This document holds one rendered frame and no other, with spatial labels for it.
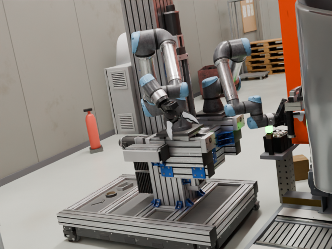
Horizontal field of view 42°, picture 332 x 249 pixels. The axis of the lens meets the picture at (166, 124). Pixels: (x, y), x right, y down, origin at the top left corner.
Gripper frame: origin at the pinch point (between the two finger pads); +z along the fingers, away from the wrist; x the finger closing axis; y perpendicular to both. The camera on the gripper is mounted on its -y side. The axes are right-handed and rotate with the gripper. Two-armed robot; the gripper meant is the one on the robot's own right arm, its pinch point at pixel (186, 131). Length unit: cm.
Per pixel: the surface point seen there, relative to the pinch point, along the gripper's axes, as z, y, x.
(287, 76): -17, 67, -101
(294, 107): 13, 21, -63
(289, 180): 35, 127, -82
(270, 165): 8, 213, -114
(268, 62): -261, 703, -487
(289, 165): 27, 121, -86
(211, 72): -238, 530, -273
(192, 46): -324, 563, -292
